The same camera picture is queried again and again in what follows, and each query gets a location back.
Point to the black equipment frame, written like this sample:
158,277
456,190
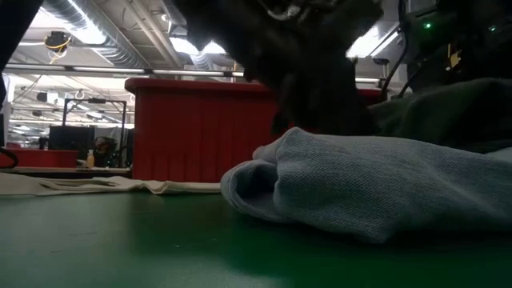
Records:
72,138

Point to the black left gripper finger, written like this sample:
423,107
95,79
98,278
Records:
286,108
332,108

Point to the small yellow bottle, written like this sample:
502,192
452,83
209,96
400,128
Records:
90,160

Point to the light blue garment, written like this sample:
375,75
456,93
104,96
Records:
380,180

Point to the dark green garment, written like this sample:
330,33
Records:
440,112

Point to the white tote bag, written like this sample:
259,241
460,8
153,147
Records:
100,185

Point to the long ceiling light rail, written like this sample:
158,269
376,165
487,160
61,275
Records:
108,70

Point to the red bin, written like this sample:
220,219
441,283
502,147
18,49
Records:
40,158

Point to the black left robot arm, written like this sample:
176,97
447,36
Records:
12,24

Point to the silver ventilation duct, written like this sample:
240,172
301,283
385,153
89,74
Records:
104,40

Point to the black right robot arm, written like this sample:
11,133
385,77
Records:
460,16

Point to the red plastic laundry basket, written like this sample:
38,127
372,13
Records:
192,132

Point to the ceiling light panel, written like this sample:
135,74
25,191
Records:
182,46

